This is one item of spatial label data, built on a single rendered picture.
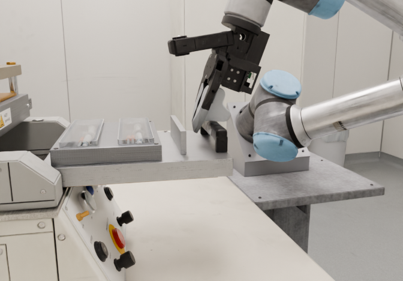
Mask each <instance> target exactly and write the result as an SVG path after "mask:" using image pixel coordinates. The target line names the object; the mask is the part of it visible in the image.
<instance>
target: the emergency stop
mask: <svg viewBox="0 0 403 281"><path fill-rule="evenodd" d="M112 234H113V238H114V239H115V241H116V244H117V245H118V247H119V248H120V249H123V248H124V247H125V239H124V236H123V235H122V232H121V231H120V230H119V229H118V228H114V229H112Z"/></svg>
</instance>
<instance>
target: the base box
mask: <svg viewBox="0 0 403 281"><path fill-rule="evenodd" d="M67 194H68V193H67ZM66 197H67V195H66ZM66 197H65V198H66ZM64 201H65V200H64ZM63 204H64V202H63ZM63 204H62V205H63ZM0 281H107V279H106V278H105V276H104V274H103V273H102V271H101V270H100V268H99V267H98V265H97V263H96V262H95V261H94V259H93V257H92V256H91V254H90V253H89V251H88V249H87V248H86V246H85V245H84V243H83V241H82V240H81V238H80V237H79V235H78V233H77V232H76V230H75V229H74V227H73V226H72V224H71V222H70V221H69V219H68V218H67V216H66V215H65V213H64V212H63V210H62V207H61V209H60V212H59V214H58V216H57V217H43V218H35V219H20V220H5V221H0Z"/></svg>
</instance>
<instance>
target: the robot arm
mask: <svg viewBox="0 0 403 281"><path fill-rule="evenodd" d="M278 1H280V2H283V3H285V4H287V5H289V6H291V7H294V8H297V9H298V10H301V11H303V12H305V13H308V15H313V16H315V17H319V18H321V19H325V20H326V19H330V18H331V17H333V16H334V15H335V14H336V13H337V12H338V11H339V10H340V9H341V7H342V6H343V4H344V2H345V1H347V2H348V3H350V4H351V5H353V6H355V7H356V8H358V9H359V10H361V11H362V12H364V13H366V14H367V15H369V16H371V17H372V18H374V19H375V20H377V21H379V22H380V23H382V24H383V25H385V26H386V27H388V28H390V29H391V30H393V31H395V32H396V33H398V38H399V40H400V41H401V42H403V0H278ZM272 3H273V0H228V1H227V4H226V6H225V10H224V14H225V16H223V18H222V22H221V24H222V25H224V26H226V27H228V28H230V29H231V30H230V31H223V32H217V33H213V34H205V35H198V36H194V37H187V35H184V36H182V35H178V36H176V37H173V38H172V40H169V41H168V42H167V44H168V48H169V53H170V54H172V55H175V56H185V55H189V54H190V52H196V51H200V50H206V49H212V50H211V51H212V53H211V54H210V55H209V57H208V60H207V63H206V65H205V67H204V71H203V77H202V79H201V82H200V86H199V90H198V93H197V97H196V101H195V105H194V110H193V117H192V125H193V132H194V133H198V131H199V130H200V128H201V126H202V124H203V122H204V121H218V122H226V121H227V120H228V119H229V118H230V111H229V110H228V109H227V108H226V107H225V106H224V104H223V101H224V98H225V91H224V90H223V89H222V88H220V85H222V86H223V87H226V88H228V89H230V90H233V91H236V92H245V93H247V94H250V95H251V94H252V91H253V89H254V86H255V83H256V81H257V78H258V75H259V73H260V70H261V66H259V63H260V61H261V58H262V56H263V53H264V50H265V48H266V45H267V42H268V39H269V37H270V34H268V33H266V32H263V31H261V28H262V27H264V24H265V21H266V19H267V15H268V14H269V10H270V8H271V5H272ZM240 35H241V36H240ZM241 37H242V38H241ZM240 38H241V39H240ZM251 72H253V73H255V74H256V76H255V79H254V82H253V84H252V87H251V88H249V85H250V83H249V82H247V79H248V78H249V79H250V77H251V75H252V73H251ZM301 91H302V86H301V84H300V82H299V81H298V79H297V78H296V77H294V76H293V75H292V74H290V73H288V72H286V71H283V70H271V71H268V72H266V73H265V74H264V76H263V77H262V78H261V79H260V83H259V85H258V87H257V89H256V91H255V93H254V95H253V97H252V99H251V101H250V102H249V103H248V104H246V105H245V106H244V107H243V108H242V109H241V110H240V111H239V112H238V115H237V117H236V128H237V130H238V132H239V134H240V135H241V136H242V137H243V138H244V139H245V140H247V141H248V142H251V143H252V144H254V149H255V151H256V153H257V154H258V155H259V156H261V157H263V158H264V159H267V160H271V161H274V162H287V161H290V160H293V159H294V158H295V157H296V156H297V154H298V149H300V148H304V147H308V146H309V145H310V143H311V141H312V140H313V139H316V138H318V137H323V136H327V135H330V134H334V133H338V132H341V131H345V130H349V129H352V128H356V127H360V126H363V125H367V124H372V123H375V122H379V121H382V120H385V119H390V118H394V117H397V116H401V115H403V75H402V76H401V77H397V78H394V79H391V80H388V81H385V82H382V83H378V84H376V85H373V86H369V87H366V88H363V89H360V90H357V91H354V92H350V93H348V94H344V95H341V96H339V97H335V98H331V99H329V100H326V101H322V102H319V103H316V104H313V105H310V106H307V107H300V106H298V105H296V100H297V98H298V97H299V96H300V93H301Z"/></svg>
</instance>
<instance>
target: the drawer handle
mask: <svg viewBox="0 0 403 281"><path fill-rule="evenodd" d="M200 134H209V135H210V136H211V137H212V138H213V139H214V140H215V151H216V152H217V153H224V152H227V150H228V137H227V130H226V129H225V128H224V127H223V126H222V125H220V124H219V123H218V122H216V121H204V122H203V124H202V126H201V128H200Z"/></svg>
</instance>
